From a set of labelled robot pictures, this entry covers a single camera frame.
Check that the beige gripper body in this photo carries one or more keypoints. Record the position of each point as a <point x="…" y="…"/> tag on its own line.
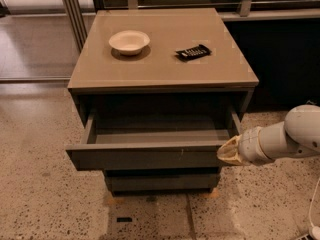
<point x="249" y="147"/>

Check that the grey top drawer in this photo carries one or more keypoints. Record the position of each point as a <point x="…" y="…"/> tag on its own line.
<point x="153" y="142"/>

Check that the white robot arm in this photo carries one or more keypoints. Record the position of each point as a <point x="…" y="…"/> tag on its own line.
<point x="297" y="136"/>

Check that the grey drawer cabinet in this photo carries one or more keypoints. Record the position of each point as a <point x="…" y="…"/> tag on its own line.
<point x="158" y="82"/>

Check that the black remote control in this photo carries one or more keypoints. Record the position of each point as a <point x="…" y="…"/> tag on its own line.
<point x="194" y="52"/>

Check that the white ceramic bowl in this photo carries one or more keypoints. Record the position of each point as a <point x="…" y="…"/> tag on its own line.
<point x="129" y="42"/>

